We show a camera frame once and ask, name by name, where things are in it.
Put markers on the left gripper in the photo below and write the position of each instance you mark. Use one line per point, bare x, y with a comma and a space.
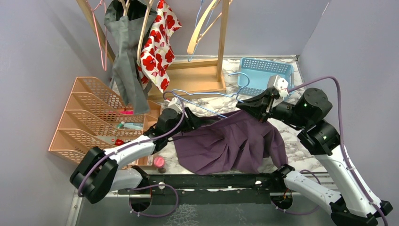
192, 122

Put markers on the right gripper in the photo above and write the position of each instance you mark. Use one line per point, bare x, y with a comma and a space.
258, 106

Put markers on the purple cloth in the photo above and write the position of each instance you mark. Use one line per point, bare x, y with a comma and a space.
237, 142

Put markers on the red poppy print cloth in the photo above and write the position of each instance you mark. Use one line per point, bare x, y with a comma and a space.
157, 54

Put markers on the grey skirt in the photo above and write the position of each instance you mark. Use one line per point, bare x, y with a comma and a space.
126, 32

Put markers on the wooden hanger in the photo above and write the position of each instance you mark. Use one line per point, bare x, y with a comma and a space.
149, 4
125, 5
223, 15

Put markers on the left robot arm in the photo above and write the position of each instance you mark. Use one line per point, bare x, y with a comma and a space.
101, 170

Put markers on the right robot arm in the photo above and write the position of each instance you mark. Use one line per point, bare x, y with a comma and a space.
353, 204

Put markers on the blue plastic basket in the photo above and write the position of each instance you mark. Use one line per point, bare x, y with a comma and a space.
255, 74

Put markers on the peach compartment tray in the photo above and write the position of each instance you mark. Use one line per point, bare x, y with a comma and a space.
150, 118

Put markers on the wooden clothes rack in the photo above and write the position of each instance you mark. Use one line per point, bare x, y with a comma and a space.
195, 76

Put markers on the pink capped bottle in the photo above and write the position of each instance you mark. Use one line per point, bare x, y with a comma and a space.
159, 163

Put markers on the peach plastic file organizer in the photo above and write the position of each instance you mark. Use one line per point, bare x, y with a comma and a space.
93, 116

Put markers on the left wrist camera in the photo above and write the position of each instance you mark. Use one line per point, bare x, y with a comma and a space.
175, 108

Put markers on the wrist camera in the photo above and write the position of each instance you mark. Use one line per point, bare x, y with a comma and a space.
280, 84
175, 108

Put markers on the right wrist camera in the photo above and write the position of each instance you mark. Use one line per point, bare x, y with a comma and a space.
280, 84

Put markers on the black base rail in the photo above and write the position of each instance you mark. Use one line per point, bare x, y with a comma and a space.
169, 189

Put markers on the pink wire hanger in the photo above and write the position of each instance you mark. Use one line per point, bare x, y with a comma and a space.
100, 34

